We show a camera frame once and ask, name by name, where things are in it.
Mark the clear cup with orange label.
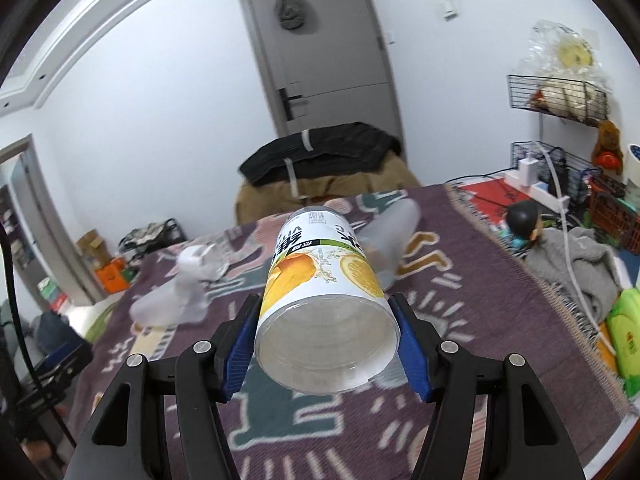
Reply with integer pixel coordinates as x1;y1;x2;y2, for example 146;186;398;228
255;206;399;394

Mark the frosted cup lying left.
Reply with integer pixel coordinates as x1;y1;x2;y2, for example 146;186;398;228
129;275;208;327

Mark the frosted cup lying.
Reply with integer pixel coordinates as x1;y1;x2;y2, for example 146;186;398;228
357;198;421;290
129;275;208;327

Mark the clear glass cup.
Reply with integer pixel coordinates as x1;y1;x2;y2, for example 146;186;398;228
177;244;229;282

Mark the frosted cup lying right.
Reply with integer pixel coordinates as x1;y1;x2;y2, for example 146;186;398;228
357;198;421;290

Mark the purple patterned woven blanket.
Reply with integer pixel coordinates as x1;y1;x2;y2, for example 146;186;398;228
67;185;632;479

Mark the orange bag on floor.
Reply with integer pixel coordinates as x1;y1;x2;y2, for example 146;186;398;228
96;257;130;295

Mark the green wet wipes pack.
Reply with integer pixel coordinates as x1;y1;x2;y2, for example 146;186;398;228
606;288;640;396

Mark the grey cloth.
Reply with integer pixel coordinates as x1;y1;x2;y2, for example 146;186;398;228
525;228;623;323

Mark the black shoe rack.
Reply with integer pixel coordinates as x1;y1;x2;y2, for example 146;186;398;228
118;218;186;261

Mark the cardboard box on floor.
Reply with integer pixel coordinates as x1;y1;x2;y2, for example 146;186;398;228
76;230;112;269

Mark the black round-head figurine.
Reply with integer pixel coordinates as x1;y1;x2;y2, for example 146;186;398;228
503;200;544;258

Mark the red paper sheet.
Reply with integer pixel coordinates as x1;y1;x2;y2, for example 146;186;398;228
459;178;528;226

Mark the brown chair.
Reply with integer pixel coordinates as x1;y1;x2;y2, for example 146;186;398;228
235;152;421;226

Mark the red-brown plastic basket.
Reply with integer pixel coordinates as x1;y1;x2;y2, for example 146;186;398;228
589;174;640;256

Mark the white power strip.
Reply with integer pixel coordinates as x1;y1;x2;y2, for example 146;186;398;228
503;156;570;214

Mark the brown plush toy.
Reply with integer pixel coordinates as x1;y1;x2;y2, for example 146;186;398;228
591;120;624;176

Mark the black jacket on chair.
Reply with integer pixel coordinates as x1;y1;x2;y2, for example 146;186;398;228
239;122;402;188

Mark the clear plastic bag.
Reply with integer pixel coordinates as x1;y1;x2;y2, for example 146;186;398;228
516;20;610;91

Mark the grey door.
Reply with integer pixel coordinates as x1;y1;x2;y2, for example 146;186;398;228
240;0;402;138

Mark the dark hat on door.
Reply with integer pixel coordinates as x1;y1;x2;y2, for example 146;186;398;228
274;0;307;30

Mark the white charging cable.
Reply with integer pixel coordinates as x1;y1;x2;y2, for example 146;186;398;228
529;140;618;356

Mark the lower black wire shelf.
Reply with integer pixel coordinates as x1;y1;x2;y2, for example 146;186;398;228
508;140;603;206

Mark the black wire shelf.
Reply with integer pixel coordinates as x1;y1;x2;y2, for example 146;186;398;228
508;74;608;127
508;140;603;206

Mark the upper black wire shelf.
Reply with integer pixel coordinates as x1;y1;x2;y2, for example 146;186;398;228
508;74;608;127

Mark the black door handle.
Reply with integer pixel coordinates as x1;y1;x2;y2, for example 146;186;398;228
278;87;303;122

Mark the white wall switch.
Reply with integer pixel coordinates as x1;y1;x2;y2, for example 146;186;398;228
442;0;459;21

